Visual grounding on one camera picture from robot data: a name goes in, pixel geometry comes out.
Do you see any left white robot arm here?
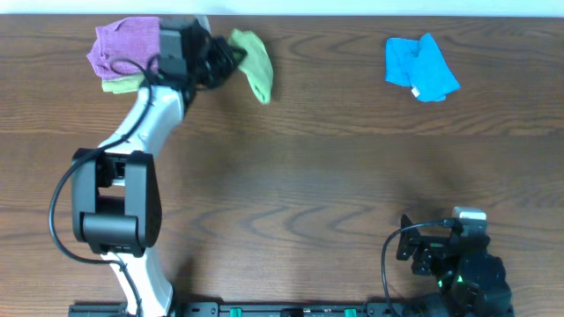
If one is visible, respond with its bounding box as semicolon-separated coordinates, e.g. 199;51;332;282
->
67;20;249;316

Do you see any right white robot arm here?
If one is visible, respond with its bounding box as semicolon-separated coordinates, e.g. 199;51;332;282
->
396;207;515;316

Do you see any light green folded cloth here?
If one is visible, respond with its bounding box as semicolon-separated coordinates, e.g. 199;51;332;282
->
101;74;145;94

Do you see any blue crumpled cloth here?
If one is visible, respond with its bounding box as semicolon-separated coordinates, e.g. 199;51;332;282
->
385;33;461;102

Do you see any purple folded cloth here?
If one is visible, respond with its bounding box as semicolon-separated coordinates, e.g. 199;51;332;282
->
86;17;160;80

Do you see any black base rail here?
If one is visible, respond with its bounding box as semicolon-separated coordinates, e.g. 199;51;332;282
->
68;301;516;317

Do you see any green microfiber cloth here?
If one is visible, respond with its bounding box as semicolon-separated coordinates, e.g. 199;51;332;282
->
228;29;274;105

